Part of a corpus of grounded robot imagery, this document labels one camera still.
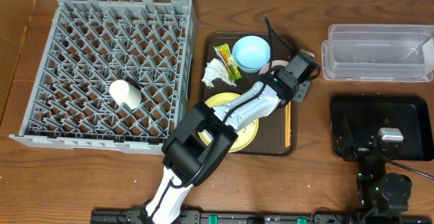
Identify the green orange snack wrapper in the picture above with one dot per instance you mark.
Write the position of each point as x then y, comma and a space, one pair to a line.
224, 53

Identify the pink bowl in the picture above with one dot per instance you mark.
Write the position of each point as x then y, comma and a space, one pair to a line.
274, 65

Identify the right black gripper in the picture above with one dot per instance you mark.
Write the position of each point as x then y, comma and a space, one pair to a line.
363, 149

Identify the light blue bowl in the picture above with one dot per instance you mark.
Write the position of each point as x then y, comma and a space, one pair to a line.
251, 53

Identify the pale green cup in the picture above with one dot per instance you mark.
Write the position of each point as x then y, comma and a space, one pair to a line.
124, 93

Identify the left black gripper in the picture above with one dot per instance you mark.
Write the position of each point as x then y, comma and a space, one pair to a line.
302, 90

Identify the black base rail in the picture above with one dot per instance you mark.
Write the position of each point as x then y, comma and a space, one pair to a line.
132, 216

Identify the black plastic tray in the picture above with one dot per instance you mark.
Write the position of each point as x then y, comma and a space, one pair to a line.
366, 116

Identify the yellow plate with scraps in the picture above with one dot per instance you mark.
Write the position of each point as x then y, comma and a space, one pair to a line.
247, 134

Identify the clear plastic container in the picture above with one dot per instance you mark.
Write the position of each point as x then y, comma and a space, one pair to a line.
378, 52

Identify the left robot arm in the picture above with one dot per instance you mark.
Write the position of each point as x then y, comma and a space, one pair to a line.
205, 134

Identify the white tissue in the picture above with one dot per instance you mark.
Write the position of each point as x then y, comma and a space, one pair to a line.
216, 70

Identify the grey plastic dishwasher rack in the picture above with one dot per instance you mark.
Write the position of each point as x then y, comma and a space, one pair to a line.
92, 43

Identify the dark brown serving tray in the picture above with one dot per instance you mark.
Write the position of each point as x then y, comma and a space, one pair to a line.
274, 132

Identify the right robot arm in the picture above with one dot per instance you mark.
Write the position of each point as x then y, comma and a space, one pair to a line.
384, 196

